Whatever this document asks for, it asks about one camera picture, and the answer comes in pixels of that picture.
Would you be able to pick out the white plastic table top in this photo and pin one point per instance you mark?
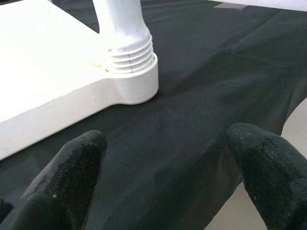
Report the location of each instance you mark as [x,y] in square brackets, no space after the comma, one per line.
[48,72]

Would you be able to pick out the black tablecloth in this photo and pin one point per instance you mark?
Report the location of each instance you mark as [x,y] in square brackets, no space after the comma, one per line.
[204,95]

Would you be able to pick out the white plastic table leg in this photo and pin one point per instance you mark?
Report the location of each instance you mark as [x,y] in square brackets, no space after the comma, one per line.
[122,28]

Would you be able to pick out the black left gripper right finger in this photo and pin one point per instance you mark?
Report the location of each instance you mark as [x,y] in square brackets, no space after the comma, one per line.
[271,179]

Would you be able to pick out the grey tape patch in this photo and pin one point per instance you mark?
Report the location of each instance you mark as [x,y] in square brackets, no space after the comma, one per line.
[230,6]

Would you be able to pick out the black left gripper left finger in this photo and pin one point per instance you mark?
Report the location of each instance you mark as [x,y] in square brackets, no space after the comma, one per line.
[60,187]

